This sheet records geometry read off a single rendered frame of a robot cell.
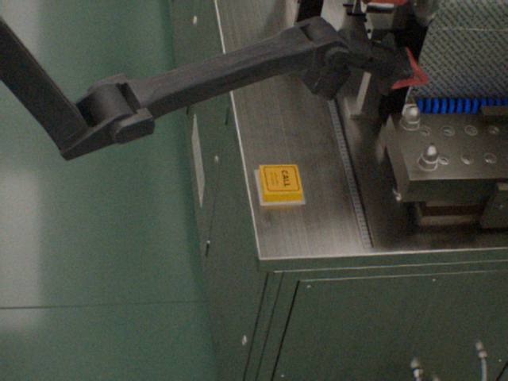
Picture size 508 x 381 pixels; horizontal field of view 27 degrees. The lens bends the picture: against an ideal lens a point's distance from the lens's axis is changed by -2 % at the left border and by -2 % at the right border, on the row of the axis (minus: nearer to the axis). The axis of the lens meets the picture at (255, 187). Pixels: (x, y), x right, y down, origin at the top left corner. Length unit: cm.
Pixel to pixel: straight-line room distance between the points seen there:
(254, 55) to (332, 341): 66
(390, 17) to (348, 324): 59
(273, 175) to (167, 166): 125
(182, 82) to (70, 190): 144
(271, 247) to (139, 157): 136
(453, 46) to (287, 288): 53
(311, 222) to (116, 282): 108
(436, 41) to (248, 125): 41
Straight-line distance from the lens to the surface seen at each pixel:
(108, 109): 165
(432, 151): 185
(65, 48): 351
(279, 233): 189
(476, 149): 194
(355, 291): 199
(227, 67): 172
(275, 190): 192
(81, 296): 287
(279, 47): 175
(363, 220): 194
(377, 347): 219
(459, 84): 200
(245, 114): 207
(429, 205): 194
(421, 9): 188
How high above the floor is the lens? 237
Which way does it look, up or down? 49 degrees down
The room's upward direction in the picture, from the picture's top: 11 degrees clockwise
